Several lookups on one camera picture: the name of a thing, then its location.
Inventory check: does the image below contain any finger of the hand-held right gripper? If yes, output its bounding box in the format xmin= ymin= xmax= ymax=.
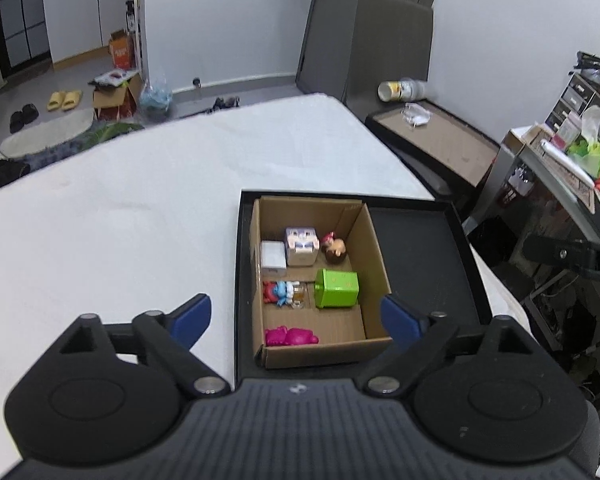
xmin=522 ymin=234 xmax=600 ymax=273

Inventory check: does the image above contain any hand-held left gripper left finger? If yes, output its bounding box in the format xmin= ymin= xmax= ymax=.
xmin=55 ymin=294 xmax=232 ymax=398

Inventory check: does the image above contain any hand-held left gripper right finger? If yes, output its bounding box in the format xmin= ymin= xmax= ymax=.
xmin=364 ymin=294 xmax=538 ymax=398

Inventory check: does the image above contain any brown cardboard box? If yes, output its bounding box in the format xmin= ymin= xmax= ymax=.
xmin=249 ymin=196 xmax=395 ymax=370

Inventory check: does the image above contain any green box toy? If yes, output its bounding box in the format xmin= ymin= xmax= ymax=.
xmin=314 ymin=268 xmax=361 ymax=309

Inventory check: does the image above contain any brown-haired doll figure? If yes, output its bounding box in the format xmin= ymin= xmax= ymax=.
xmin=320 ymin=231 xmax=348 ymax=266

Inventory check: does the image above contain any blue monster figure with mug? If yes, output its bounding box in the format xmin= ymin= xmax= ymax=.
xmin=262 ymin=280 xmax=311 ymax=310

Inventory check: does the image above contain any white charger plug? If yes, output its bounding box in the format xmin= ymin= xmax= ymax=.
xmin=260 ymin=241 xmax=287 ymax=277

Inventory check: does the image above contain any purple cube toy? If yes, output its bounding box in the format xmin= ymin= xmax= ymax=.
xmin=285 ymin=226 xmax=321 ymax=267

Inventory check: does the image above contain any pink unicorn figure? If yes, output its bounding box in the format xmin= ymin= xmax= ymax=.
xmin=265 ymin=326 xmax=320 ymax=347

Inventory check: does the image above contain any green tissue pack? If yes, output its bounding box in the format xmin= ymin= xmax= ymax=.
xmin=567 ymin=140 xmax=600 ymax=176

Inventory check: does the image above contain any grey drawer organizer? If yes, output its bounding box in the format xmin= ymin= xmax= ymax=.
xmin=545 ymin=72 xmax=600 ymax=133

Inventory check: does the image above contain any black tray with brown inside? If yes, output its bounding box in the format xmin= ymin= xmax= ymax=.
xmin=365 ymin=99 xmax=502 ymax=196

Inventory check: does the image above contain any white face mask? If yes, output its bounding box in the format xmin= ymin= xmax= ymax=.
xmin=402 ymin=102 xmax=433 ymax=126

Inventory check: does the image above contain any green patterned cloth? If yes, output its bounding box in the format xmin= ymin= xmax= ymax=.
xmin=80 ymin=122 xmax=146 ymax=148

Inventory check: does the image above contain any grey fuzzy mat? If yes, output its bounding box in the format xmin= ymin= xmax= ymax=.
xmin=25 ymin=137 xmax=87 ymax=171

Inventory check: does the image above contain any blue plastic bag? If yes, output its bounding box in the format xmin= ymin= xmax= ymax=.
xmin=139 ymin=77 xmax=173 ymax=120

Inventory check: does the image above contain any open cardboard box with papers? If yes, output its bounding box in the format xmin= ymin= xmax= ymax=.
xmin=91 ymin=71 xmax=145 ymax=122

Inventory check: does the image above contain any white plastic bottle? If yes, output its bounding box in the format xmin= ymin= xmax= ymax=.
xmin=377 ymin=77 xmax=428 ymax=103

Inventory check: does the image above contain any round beige rug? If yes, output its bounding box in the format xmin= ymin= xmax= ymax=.
xmin=0 ymin=107 xmax=95 ymax=161

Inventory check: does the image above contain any orange carton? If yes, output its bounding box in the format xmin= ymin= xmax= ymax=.
xmin=109 ymin=30 xmax=136 ymax=71

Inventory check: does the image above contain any grey upright panel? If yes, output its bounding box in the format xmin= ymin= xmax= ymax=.
xmin=345 ymin=0 xmax=434 ymax=108

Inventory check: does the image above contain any dark upright panel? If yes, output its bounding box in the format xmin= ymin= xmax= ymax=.
xmin=296 ymin=0 xmax=363 ymax=101

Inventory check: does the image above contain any white cabinet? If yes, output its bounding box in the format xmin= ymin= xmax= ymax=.
xmin=42 ymin=0 xmax=143 ymax=66

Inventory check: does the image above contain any grey desk frame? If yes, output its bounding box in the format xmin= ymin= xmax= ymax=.
xmin=467 ymin=127 xmax=600 ymax=251

